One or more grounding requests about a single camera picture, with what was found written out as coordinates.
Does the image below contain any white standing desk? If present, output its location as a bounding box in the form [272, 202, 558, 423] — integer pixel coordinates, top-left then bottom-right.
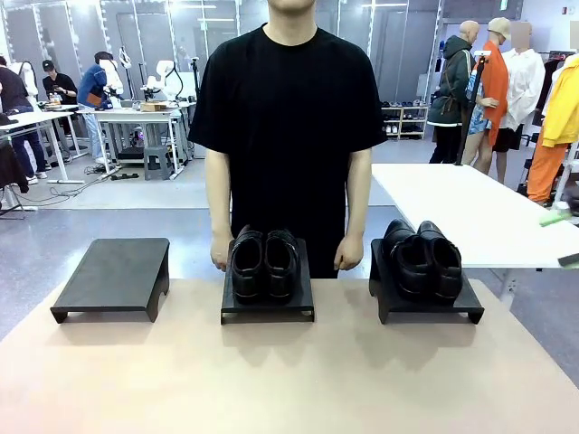
[0, 109, 86, 185]

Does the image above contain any person's left forearm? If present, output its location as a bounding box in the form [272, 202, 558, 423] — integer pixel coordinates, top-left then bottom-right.
[345, 146, 374, 239]

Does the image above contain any figure in white shirt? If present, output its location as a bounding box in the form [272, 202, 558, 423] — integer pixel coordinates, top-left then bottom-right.
[491, 21, 547, 184]

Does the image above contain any person in dark shirt jeans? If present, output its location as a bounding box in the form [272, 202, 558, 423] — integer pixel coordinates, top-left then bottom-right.
[0, 55, 50, 185]

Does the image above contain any mannequin in dark green jacket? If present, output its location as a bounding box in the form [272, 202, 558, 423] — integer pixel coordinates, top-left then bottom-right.
[426, 19, 481, 165]

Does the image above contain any person in blue jacket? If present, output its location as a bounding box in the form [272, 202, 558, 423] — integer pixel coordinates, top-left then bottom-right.
[76, 51, 115, 165]

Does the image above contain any mannequin in yellow hoodie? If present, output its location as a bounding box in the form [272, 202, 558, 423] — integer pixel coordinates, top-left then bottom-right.
[526, 52, 579, 205]

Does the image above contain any seated person in black cap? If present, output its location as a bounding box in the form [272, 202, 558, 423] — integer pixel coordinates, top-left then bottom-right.
[42, 59, 79, 107]

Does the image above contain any black buckle strap shoe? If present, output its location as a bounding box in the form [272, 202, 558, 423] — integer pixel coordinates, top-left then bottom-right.
[381, 218, 423, 300]
[414, 220, 464, 304]

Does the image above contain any wooden shoe rack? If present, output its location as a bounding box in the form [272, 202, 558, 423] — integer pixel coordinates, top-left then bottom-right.
[378, 99, 429, 140]

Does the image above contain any person's right hand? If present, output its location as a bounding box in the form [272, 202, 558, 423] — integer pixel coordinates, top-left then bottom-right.
[209, 234, 234, 273]

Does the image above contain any black tripod pole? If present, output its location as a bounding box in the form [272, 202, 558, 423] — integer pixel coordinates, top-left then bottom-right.
[453, 51, 492, 166]

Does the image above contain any black shoe stand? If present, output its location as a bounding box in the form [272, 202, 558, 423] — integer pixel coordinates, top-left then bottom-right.
[49, 237, 171, 325]
[367, 238, 486, 326]
[220, 239, 316, 326]

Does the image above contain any large white table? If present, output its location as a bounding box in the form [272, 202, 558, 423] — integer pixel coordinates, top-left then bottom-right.
[370, 162, 579, 309]

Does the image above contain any black leather loafer shoe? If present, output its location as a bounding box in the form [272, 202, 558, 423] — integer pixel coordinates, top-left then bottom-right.
[230, 223, 267, 306]
[263, 228, 303, 305]

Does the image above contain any person's left hand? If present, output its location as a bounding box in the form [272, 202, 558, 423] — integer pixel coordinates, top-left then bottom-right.
[334, 233, 365, 272]

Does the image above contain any grey plastic stool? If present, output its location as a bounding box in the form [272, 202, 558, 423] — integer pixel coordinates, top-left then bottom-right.
[143, 145, 174, 182]

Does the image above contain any person in black t-shirt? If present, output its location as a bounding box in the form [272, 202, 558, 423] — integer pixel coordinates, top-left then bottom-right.
[186, 0, 388, 280]

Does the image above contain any white desk with robots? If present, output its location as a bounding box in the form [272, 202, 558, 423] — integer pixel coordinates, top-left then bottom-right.
[89, 104, 198, 178]

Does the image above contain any mannequin in orange shirt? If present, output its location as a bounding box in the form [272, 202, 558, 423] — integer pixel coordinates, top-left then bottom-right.
[460, 16, 513, 175]

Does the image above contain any person's right forearm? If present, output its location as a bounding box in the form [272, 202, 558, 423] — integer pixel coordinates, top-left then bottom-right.
[204, 146, 233, 240]

